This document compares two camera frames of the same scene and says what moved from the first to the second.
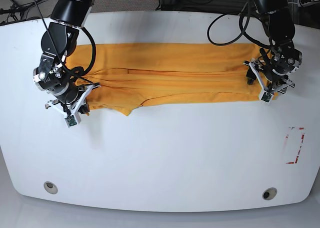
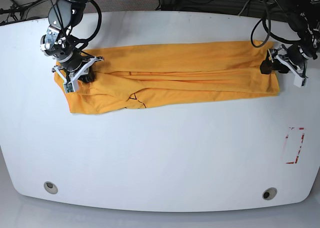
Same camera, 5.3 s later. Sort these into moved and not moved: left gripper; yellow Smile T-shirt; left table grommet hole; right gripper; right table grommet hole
Moved: left gripper; right gripper
Not moved: yellow Smile T-shirt; right table grommet hole; left table grommet hole
